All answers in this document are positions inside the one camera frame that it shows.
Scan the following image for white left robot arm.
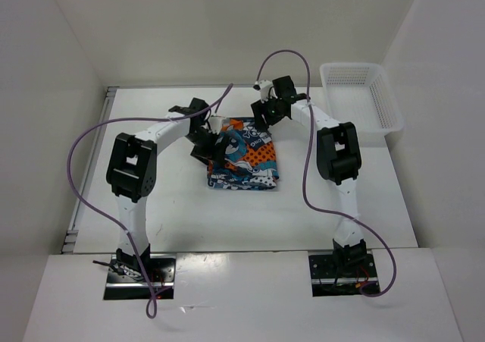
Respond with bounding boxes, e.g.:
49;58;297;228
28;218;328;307
106;98;228;281

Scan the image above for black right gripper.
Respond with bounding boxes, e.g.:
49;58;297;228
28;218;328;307
251;93;285;130

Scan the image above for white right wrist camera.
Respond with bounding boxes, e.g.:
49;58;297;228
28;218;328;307
252;80;273;102

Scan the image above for colourful patterned shorts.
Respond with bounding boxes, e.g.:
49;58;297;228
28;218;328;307
207;117;279;190

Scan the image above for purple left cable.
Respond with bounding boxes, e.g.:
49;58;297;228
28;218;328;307
67;83;235;318

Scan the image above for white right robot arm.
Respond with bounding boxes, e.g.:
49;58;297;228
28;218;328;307
251;76;367;276

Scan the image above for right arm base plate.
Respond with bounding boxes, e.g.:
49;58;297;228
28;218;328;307
308;251;380;297

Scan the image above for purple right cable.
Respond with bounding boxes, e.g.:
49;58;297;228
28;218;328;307
253;49;399;300

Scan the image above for purple cable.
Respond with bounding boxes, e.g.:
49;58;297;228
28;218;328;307
253;49;399;300
67;83;235;318

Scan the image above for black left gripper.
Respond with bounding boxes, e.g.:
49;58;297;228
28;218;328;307
186;128;230;170

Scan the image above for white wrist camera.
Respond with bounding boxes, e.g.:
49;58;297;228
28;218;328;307
208;116;227;134
252;80;273;102

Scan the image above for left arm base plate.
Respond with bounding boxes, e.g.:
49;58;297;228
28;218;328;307
103;254;177;301

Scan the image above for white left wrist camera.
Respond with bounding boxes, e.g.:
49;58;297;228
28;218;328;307
208;116;227;134

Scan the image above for white plastic basket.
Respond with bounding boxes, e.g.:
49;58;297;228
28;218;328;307
320;62;404;136

